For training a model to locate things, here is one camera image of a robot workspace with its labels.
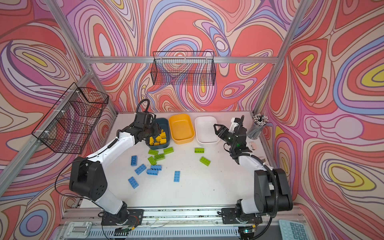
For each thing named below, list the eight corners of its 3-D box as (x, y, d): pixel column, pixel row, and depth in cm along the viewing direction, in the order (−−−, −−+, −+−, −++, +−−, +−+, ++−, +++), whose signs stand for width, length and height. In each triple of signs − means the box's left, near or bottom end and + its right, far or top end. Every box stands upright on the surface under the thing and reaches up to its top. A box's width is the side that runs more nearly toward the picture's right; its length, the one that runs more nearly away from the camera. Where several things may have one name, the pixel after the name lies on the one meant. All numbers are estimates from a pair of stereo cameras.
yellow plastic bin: (167, 145, 103) (166, 140, 98) (171, 117, 119) (170, 112, 115) (195, 145, 103) (195, 140, 98) (194, 117, 119) (195, 112, 115)
